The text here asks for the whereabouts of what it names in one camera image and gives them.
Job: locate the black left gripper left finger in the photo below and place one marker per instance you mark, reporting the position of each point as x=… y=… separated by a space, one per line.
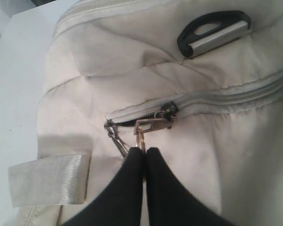
x=120 y=203

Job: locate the cream duffel bag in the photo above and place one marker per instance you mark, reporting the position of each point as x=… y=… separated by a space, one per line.
x=201 y=80

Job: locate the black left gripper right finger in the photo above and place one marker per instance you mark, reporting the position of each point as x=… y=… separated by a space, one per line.
x=169 y=202

